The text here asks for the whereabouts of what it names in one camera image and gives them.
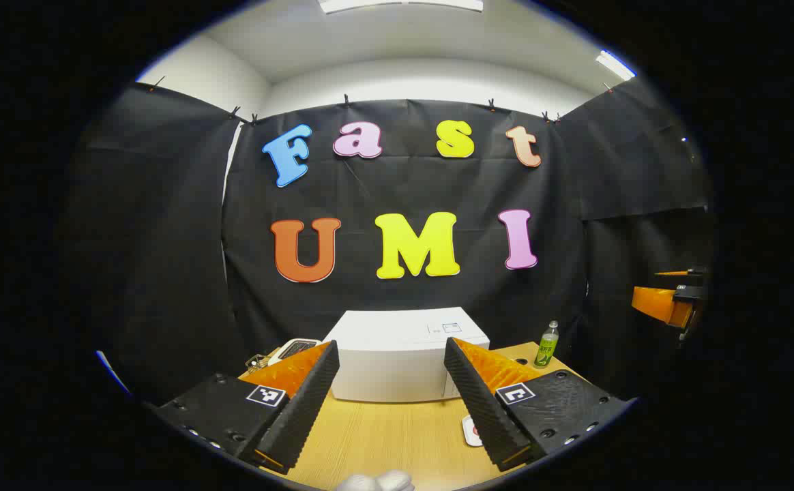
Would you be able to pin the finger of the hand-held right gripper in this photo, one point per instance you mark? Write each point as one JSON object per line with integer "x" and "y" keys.
{"x": 656, "y": 305}

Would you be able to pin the long ceiling light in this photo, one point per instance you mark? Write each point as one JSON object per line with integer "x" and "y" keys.
{"x": 615, "y": 65}
{"x": 400, "y": 4}

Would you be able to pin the white microwave oven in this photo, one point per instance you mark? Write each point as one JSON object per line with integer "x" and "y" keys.
{"x": 397, "y": 361}

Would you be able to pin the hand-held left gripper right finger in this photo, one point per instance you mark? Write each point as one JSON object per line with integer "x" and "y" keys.
{"x": 482, "y": 409}

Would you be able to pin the green label drink bottle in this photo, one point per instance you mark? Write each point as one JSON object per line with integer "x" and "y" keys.
{"x": 546, "y": 351}

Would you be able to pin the small metallic object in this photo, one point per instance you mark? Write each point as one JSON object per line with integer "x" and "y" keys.
{"x": 257, "y": 361}

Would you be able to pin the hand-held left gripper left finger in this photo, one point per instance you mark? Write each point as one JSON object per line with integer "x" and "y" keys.
{"x": 301, "y": 409}

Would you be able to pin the white toaster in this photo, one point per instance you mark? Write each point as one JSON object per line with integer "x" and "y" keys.
{"x": 295, "y": 349}

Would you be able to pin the white square food plate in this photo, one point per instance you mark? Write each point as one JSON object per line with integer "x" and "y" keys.
{"x": 469, "y": 429}

